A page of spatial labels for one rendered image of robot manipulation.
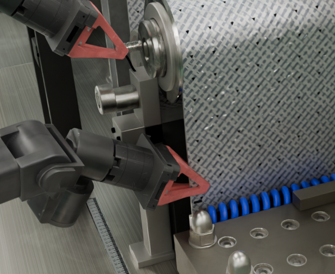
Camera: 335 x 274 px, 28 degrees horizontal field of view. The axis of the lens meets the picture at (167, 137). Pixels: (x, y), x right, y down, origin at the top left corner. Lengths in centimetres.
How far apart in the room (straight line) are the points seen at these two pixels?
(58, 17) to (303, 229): 41
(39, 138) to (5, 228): 44
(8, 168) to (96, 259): 37
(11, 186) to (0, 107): 90
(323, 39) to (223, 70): 14
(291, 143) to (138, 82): 23
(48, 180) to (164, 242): 33
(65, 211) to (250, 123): 27
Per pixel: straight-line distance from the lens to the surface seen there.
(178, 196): 90
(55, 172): 77
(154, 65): 86
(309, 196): 93
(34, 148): 78
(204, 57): 85
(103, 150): 83
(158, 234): 104
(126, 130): 93
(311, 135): 96
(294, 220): 92
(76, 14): 81
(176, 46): 82
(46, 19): 83
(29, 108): 163
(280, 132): 94
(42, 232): 118
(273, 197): 95
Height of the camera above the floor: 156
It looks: 28 degrees down
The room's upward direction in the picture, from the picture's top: 5 degrees counter-clockwise
